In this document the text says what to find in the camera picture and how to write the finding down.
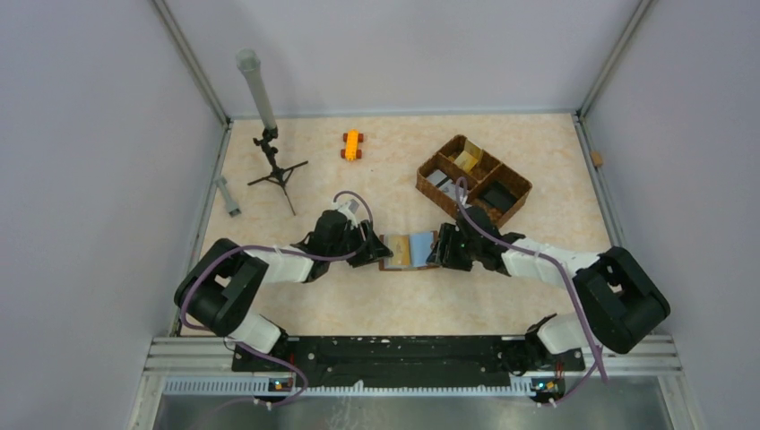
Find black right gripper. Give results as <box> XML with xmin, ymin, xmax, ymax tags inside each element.
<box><xmin>427</xmin><ymin>222</ymin><xmax>481</xmax><ymax>271</ymax></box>

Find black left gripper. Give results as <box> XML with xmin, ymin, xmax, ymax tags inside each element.
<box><xmin>328</xmin><ymin>219</ymin><xmax>393</xmax><ymax>267</ymax></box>

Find gold credit card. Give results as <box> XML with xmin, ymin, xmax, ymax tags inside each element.
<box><xmin>452</xmin><ymin>139</ymin><xmax>483</xmax><ymax>173</ymax></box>
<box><xmin>385</xmin><ymin>235</ymin><xmax>411</xmax><ymax>270</ymax></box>

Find brown leather card holder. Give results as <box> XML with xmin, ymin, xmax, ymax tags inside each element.
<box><xmin>378</xmin><ymin>230</ymin><xmax>439</xmax><ymax>271</ymax></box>

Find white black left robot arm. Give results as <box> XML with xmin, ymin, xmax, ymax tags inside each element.
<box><xmin>174</xmin><ymin>210</ymin><xmax>393</xmax><ymax>370</ymax></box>

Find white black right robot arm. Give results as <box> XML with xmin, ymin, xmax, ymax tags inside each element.
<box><xmin>427</xmin><ymin>207</ymin><xmax>671</xmax><ymax>369</ymax></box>

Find black card in basket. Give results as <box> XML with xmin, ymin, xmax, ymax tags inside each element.
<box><xmin>479</xmin><ymin>182</ymin><xmax>518</xmax><ymax>213</ymax></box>

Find woven wicker divided basket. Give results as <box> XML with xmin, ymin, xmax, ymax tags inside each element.
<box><xmin>415</xmin><ymin>134</ymin><xmax>532</xmax><ymax>228</ymax></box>

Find orange toy car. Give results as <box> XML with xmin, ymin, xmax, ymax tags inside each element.
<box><xmin>340</xmin><ymin>129</ymin><xmax>364</xmax><ymax>161</ymax></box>

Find small wooden block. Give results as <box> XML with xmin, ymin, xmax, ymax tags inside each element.
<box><xmin>589</xmin><ymin>150</ymin><xmax>604</xmax><ymax>168</ymax></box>

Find black tripod with grey tube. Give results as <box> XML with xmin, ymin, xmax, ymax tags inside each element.
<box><xmin>235</xmin><ymin>48</ymin><xmax>308</xmax><ymax>216</ymax></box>

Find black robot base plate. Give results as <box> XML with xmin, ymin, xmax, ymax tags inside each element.
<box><xmin>231</xmin><ymin>335</ymin><xmax>586</xmax><ymax>390</ymax></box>

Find grey metal bracket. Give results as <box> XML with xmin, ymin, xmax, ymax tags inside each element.
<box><xmin>214</xmin><ymin>175</ymin><xmax>241</xmax><ymax>218</ymax></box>

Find aluminium frame rail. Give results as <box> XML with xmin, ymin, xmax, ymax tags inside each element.
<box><xmin>572</xmin><ymin>113</ymin><xmax>683</xmax><ymax>377</ymax></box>

